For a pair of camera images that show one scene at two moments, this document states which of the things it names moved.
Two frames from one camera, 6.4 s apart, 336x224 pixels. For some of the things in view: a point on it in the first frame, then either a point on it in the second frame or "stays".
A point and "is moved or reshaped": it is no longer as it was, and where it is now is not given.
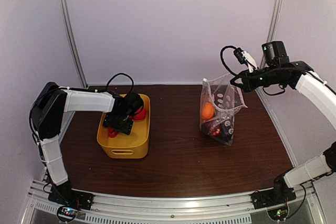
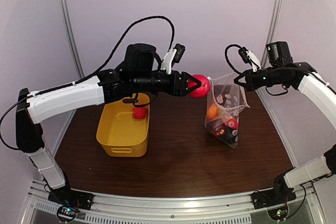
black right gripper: x=248 y=85 stays
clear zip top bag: x=220 y=100 is moved or reshaped
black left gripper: x=126 y=129 -> x=179 y=89
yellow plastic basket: x=135 y=145 stays
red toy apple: x=140 y=115 stays
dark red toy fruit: x=212 y=128 -> x=220 y=130
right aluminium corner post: x=276 y=10 stays
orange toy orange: x=207 y=110 is moved or reshaped
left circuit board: x=67 y=213 stays
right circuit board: x=279 y=213 stays
